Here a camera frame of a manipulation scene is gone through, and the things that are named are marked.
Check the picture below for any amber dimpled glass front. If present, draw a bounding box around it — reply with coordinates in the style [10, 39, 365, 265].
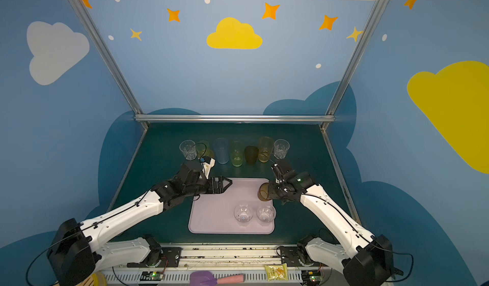
[257, 183, 272, 202]

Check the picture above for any clear faceted glass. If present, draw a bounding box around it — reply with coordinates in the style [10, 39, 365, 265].
[273, 139, 290, 160]
[256, 205, 276, 226]
[234, 203, 253, 226]
[179, 140, 197, 161]

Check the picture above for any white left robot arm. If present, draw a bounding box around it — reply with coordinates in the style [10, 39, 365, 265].
[43, 161, 233, 285]

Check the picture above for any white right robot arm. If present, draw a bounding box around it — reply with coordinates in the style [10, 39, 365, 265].
[258, 172, 411, 285]

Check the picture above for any pink plastic tray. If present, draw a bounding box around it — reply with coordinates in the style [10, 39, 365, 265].
[188, 178, 275, 235]

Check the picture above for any short yellow glass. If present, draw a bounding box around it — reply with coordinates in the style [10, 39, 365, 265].
[199, 149, 215, 161]

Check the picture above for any tall yellow-green glass behind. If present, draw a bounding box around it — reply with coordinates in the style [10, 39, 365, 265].
[196, 140, 211, 157]

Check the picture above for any tall blue plastic glass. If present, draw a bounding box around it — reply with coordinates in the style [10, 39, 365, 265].
[212, 138, 229, 165]

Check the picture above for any tall green plastic glass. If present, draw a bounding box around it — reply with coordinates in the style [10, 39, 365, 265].
[229, 140, 245, 167]

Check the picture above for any tall yellow plastic glass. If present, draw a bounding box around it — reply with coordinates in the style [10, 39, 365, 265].
[258, 137, 275, 163]

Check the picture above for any dark amber dimpled glass back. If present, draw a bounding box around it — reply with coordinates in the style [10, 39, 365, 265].
[244, 145, 259, 165]

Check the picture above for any yellow snack packet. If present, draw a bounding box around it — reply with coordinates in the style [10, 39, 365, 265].
[264, 264, 289, 282]

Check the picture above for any purple pink spatula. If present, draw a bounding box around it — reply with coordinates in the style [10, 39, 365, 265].
[190, 271, 245, 286]

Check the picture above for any yellow woven basket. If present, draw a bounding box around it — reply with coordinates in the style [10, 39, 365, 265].
[90, 271, 108, 286]

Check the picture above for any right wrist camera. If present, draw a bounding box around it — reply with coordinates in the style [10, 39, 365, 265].
[272, 159, 297, 183]

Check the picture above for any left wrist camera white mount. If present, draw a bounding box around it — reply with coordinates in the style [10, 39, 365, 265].
[200, 156, 216, 179]

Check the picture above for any aluminium frame right post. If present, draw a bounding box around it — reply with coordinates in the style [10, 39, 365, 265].
[321, 0, 389, 133]

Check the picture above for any aluminium frame post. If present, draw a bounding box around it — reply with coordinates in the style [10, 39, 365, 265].
[321, 0, 389, 133]
[68, 0, 143, 116]

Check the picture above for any aluminium frame back rail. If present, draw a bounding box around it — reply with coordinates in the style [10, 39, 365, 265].
[134, 114, 335, 123]

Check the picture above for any aluminium frame left post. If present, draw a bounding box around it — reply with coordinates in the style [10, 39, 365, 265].
[68, 0, 143, 116]

